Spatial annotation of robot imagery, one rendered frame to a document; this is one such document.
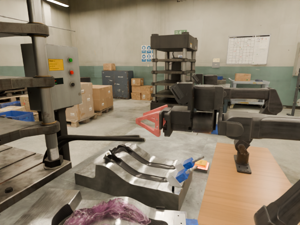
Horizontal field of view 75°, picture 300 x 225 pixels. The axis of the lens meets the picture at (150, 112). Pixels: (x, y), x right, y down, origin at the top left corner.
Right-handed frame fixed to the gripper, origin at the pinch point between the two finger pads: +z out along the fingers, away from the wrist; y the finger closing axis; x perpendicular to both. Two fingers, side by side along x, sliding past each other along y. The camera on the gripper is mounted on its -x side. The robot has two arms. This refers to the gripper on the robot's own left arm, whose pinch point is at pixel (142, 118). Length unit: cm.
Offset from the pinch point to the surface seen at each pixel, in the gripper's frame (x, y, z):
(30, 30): -32, -24, 63
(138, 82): 49, -655, 250
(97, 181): 34.3, -14.0, 26.5
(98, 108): 95, -395, 268
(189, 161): 25.3, -25.6, -11.9
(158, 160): 31.5, -35.0, 4.6
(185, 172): 25.5, -16.5, -11.4
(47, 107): 6, -28, 63
